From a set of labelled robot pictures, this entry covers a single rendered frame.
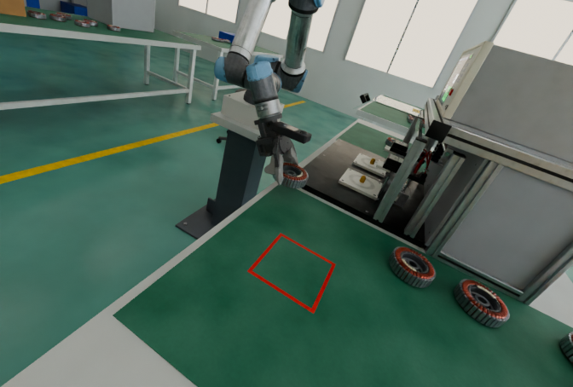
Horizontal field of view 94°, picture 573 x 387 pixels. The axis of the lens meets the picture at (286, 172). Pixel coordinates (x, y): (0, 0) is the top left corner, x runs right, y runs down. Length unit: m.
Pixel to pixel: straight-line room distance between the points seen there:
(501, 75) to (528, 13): 5.02
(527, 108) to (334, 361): 0.75
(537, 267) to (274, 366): 0.73
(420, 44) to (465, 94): 4.85
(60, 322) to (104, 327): 0.94
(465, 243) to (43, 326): 1.51
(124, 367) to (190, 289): 0.15
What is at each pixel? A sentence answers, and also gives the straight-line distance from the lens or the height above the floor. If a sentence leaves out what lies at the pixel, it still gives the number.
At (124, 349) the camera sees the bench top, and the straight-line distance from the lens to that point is 0.53.
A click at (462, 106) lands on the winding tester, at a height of 1.16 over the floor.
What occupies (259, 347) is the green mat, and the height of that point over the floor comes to 0.75.
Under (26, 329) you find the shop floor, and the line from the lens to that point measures 1.51.
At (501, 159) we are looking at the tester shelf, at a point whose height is 1.08.
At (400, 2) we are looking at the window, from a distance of 5.84.
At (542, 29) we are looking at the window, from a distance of 5.94.
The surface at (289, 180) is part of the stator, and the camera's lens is 0.80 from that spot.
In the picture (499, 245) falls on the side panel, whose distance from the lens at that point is 0.94.
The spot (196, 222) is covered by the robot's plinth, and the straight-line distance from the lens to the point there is 1.82.
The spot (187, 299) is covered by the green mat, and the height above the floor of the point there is 0.75.
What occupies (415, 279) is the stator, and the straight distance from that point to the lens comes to 0.77.
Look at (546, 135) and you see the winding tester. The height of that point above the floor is 1.16.
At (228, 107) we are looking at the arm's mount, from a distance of 1.42.
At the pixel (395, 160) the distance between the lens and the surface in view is 1.01.
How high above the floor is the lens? 1.21
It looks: 27 degrees down
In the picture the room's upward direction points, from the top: 17 degrees clockwise
